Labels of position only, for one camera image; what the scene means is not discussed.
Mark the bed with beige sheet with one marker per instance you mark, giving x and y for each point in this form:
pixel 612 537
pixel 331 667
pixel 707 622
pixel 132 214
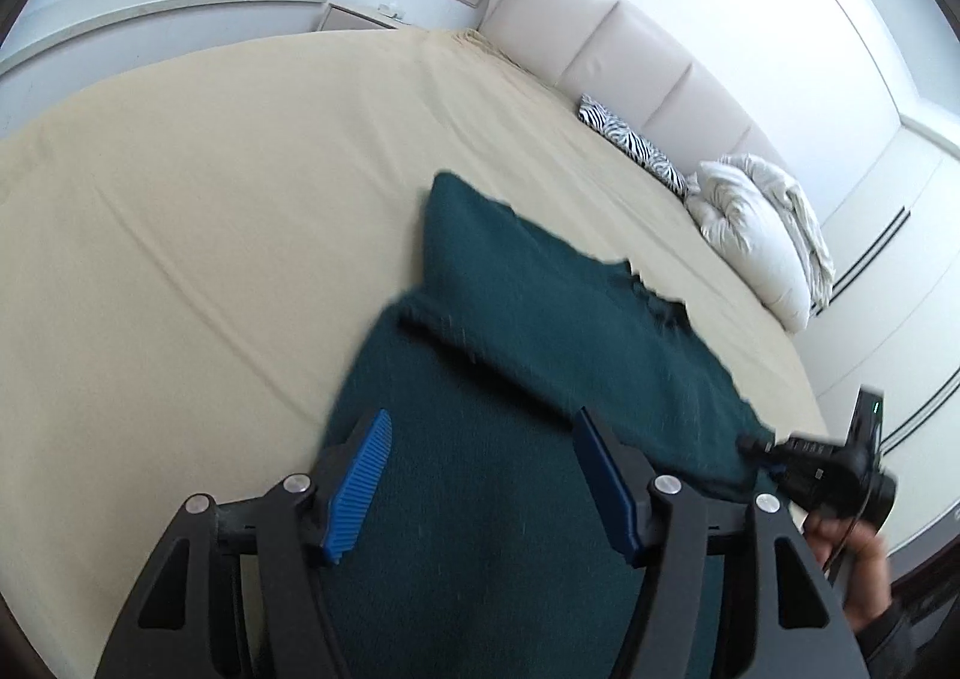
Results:
pixel 187 236

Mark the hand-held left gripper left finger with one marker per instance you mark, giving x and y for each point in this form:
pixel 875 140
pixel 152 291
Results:
pixel 360 484

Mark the white wardrobe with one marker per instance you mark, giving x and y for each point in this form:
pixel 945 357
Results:
pixel 900 319

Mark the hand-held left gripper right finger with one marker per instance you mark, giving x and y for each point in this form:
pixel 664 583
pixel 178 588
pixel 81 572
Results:
pixel 607 491

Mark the zebra print pillow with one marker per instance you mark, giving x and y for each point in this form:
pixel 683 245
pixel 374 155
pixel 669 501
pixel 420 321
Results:
pixel 630 142

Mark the person's right hand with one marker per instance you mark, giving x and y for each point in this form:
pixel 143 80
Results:
pixel 847 551

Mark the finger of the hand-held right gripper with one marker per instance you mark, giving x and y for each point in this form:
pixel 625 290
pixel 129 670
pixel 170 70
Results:
pixel 756 444

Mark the white window ledge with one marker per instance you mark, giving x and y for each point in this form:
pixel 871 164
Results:
pixel 112 26

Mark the white duvet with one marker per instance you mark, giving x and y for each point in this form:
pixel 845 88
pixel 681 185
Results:
pixel 750 229

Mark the person's right forearm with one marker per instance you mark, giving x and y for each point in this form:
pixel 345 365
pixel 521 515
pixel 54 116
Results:
pixel 892 638

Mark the cream padded headboard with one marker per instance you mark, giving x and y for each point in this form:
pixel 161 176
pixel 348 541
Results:
pixel 600 26

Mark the white nightstand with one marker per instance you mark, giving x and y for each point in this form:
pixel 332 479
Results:
pixel 352 18

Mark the dark green knit sweater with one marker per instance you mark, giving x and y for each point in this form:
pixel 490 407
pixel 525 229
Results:
pixel 525 319

